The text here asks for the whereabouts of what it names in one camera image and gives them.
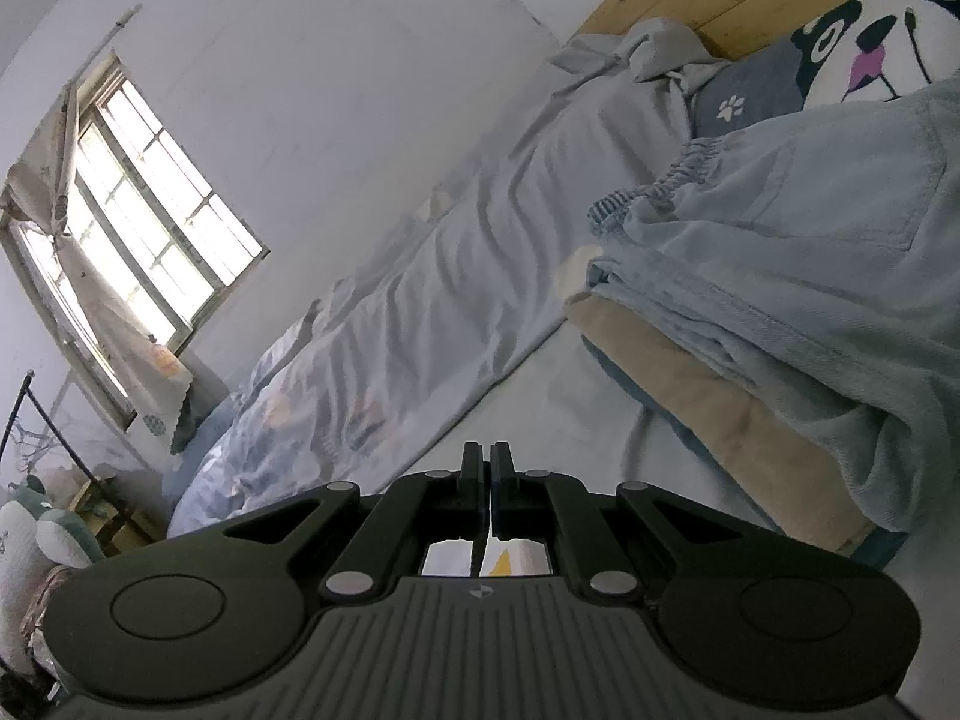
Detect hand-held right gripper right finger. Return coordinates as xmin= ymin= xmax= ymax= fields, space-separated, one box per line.
xmin=488 ymin=440 xmax=744 ymax=605

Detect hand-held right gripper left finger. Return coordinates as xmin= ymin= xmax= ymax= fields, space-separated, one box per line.
xmin=224 ymin=442 xmax=485 ymax=605

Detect white and yellow plastic bag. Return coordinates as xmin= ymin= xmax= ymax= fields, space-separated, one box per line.
xmin=421 ymin=536 xmax=556 ymax=580

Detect grey printed bed sheet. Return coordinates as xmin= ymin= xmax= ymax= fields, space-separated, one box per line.
xmin=375 ymin=307 xmax=960 ymax=720

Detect dark blue folded garment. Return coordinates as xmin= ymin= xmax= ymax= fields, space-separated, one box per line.
xmin=580 ymin=336 xmax=906 ymax=572

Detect blue leaf-print duvet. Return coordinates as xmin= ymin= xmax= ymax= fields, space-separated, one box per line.
xmin=166 ymin=14 xmax=737 ymax=539

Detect beige folded garment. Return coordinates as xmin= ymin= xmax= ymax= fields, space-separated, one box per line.
xmin=562 ymin=291 xmax=880 ymax=557

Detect plain blue pillow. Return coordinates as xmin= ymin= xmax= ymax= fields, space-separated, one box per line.
xmin=160 ymin=388 xmax=242 ymax=497

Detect cardboard box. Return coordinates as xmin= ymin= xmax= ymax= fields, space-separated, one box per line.
xmin=73 ymin=478 xmax=167 ymax=557

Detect white pineapple-print curtain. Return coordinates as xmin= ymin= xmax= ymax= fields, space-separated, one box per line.
xmin=0 ymin=81 xmax=194 ymax=456

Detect black clothes rack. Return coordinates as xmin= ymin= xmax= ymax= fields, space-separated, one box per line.
xmin=0 ymin=369 xmax=122 ymax=542

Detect white and teal plush toy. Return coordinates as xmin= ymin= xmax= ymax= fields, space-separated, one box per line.
xmin=0 ymin=474 xmax=107 ymax=681

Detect barred window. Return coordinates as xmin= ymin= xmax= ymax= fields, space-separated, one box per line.
xmin=0 ymin=47 xmax=272 ymax=434

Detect pink striped cloth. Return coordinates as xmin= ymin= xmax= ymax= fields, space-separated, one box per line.
xmin=15 ymin=566 xmax=76 ymax=680

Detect cartoon-print pillow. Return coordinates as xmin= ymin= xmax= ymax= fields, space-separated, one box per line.
xmin=688 ymin=0 xmax=960 ymax=141

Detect light blue corduroy garment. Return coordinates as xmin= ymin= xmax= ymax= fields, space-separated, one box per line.
xmin=584 ymin=74 xmax=960 ymax=535

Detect wire clothes hangers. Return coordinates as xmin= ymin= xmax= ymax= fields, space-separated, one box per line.
xmin=3 ymin=418 xmax=62 ymax=479

